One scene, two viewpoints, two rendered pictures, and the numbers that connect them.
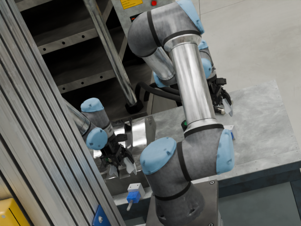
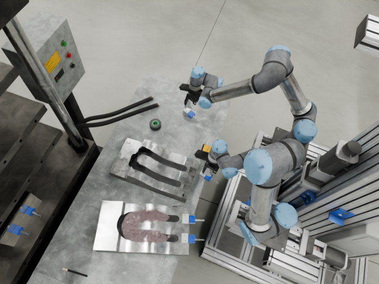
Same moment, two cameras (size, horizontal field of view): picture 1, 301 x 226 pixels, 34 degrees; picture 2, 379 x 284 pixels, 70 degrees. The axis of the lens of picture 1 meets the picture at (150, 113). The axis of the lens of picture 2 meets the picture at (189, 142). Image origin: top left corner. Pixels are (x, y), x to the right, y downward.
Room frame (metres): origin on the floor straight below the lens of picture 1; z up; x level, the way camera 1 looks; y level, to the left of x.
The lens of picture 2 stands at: (1.91, 0.81, 2.44)
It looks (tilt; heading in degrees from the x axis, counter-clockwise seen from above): 62 degrees down; 264
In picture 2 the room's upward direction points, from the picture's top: 12 degrees clockwise
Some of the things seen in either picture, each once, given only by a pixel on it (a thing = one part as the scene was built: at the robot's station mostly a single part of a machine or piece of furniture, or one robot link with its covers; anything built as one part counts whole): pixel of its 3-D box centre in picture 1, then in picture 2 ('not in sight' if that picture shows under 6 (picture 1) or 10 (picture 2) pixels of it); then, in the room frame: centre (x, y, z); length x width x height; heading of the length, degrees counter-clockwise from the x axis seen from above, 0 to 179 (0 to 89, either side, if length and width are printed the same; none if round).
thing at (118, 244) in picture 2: not in sight; (145, 228); (2.02, 0.55, 0.85); 0.50 x 0.26 x 0.11; 3
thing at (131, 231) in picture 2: not in sight; (145, 225); (2.02, 0.54, 0.90); 0.26 x 0.18 x 0.08; 3
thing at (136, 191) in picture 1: (132, 198); (209, 177); (1.67, 0.20, 0.83); 0.13 x 0.05 x 0.05; 153
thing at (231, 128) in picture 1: (226, 139); (192, 115); (1.82, -0.26, 0.83); 0.13 x 0.05 x 0.05; 145
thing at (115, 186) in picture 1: (122, 148); (155, 167); (2.02, 0.18, 0.87); 0.50 x 0.26 x 0.14; 166
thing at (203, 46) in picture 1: (200, 55); (197, 76); (1.83, -0.27, 1.23); 0.09 x 0.08 x 0.11; 166
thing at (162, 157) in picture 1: (165, 165); (302, 133); (1.22, 0.02, 1.20); 0.13 x 0.12 x 0.14; 76
